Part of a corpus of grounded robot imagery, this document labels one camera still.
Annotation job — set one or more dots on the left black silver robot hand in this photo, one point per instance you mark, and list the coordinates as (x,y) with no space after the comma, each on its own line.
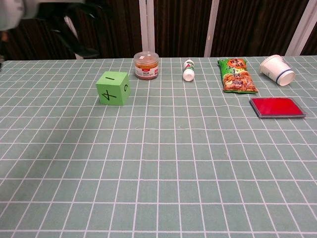
(15,10)

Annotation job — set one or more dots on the green cube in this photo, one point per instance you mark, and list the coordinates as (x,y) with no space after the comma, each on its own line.
(112,86)

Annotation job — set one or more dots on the green checkered tablecloth table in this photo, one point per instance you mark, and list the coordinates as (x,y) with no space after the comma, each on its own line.
(158,161)

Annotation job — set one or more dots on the clear plastic jar brown snack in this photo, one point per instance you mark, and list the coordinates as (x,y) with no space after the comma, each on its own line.
(146,65)

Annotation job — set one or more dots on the small white bottle green label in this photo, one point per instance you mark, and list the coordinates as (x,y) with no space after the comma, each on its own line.
(189,72)

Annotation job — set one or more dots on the green snack bag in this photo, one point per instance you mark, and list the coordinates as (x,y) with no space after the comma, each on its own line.
(236,77)

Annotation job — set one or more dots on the white paper cup blue stripe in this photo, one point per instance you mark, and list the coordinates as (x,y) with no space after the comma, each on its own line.
(276,70)

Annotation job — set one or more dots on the red ink pad grey case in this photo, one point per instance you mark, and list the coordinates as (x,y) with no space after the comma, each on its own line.
(277,107)

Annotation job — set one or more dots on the white partition frame post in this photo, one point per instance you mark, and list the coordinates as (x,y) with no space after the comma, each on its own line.
(303,27)
(211,27)
(78,55)
(146,27)

